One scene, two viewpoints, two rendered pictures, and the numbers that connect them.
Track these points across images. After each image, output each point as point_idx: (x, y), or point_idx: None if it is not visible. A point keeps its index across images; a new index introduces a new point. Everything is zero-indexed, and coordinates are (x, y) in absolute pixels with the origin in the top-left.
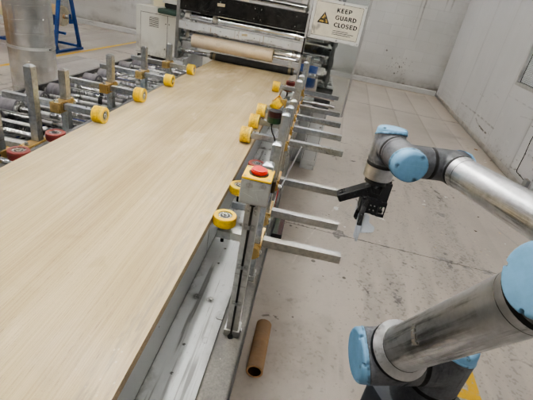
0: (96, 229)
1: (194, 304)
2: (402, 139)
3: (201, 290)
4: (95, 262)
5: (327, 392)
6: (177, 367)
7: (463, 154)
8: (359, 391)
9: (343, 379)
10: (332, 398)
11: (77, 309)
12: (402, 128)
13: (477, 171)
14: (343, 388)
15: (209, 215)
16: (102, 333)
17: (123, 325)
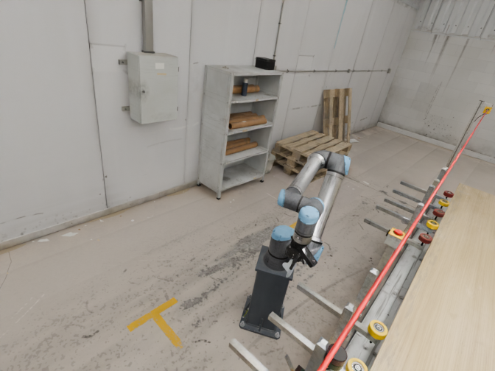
0: (468, 344)
1: (376, 348)
2: (314, 205)
3: (370, 358)
4: (454, 316)
5: (241, 368)
6: (385, 316)
7: (288, 190)
8: (219, 356)
9: (223, 369)
10: (241, 363)
11: (449, 292)
12: (304, 208)
13: (303, 182)
14: (228, 364)
15: (390, 333)
16: (434, 279)
17: (427, 279)
